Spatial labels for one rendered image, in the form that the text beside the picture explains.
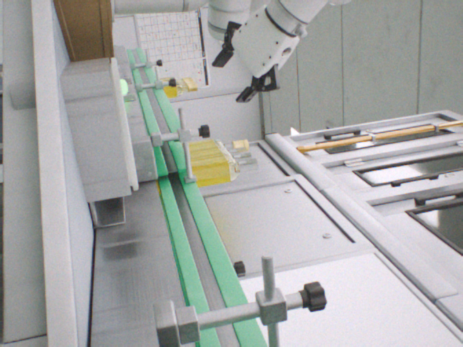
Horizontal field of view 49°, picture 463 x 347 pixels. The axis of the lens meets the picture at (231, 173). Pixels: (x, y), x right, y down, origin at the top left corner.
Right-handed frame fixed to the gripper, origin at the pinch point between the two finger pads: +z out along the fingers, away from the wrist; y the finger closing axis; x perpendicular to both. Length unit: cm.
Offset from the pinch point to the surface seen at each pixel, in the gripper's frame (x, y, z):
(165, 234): 18.8, -20.8, 16.9
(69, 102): 29.6, 3.0, 10.4
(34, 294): 45, -25, 16
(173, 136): 1.3, 1.1, 18.6
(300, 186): -47, -12, 28
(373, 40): -297, 103, 47
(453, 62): -239, 35, 6
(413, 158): -92, -19, 11
